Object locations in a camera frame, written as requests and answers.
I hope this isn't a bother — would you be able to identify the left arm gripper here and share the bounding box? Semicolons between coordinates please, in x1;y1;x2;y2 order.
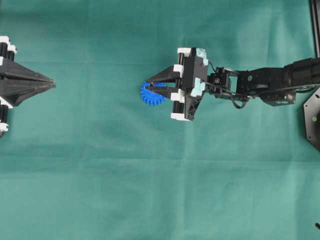
0;35;57;138

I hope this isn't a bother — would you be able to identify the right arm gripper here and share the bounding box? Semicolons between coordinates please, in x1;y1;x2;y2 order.
146;47;209;121

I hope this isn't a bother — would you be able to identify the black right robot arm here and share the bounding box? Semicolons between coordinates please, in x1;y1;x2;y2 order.
145;47;320;121

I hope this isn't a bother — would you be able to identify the blue plastic gear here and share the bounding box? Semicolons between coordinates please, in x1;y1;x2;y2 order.
140;81;165;107

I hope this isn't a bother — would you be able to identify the green table cloth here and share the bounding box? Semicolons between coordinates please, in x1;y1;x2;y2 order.
0;0;320;240

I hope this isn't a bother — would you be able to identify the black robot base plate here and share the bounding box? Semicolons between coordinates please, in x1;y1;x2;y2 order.
303;88;320;151

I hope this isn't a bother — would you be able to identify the black aluminium frame rail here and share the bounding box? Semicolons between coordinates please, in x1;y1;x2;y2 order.
309;0;320;58

